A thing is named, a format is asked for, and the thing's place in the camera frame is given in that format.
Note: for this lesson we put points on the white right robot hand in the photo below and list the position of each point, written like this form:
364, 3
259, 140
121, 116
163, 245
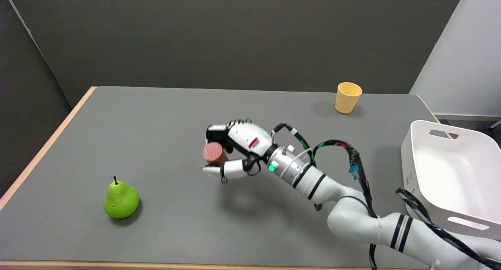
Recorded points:
246, 139

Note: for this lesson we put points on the reddish wooden cylinder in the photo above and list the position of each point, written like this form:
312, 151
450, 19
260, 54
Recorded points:
213, 153

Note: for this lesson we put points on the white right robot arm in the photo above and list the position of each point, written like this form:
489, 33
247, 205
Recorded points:
352, 207

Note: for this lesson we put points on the white plastic box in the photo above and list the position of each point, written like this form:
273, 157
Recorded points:
450, 172

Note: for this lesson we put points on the yellow plastic cup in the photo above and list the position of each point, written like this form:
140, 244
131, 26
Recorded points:
347, 97

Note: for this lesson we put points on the green pear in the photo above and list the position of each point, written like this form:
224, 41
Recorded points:
121, 199

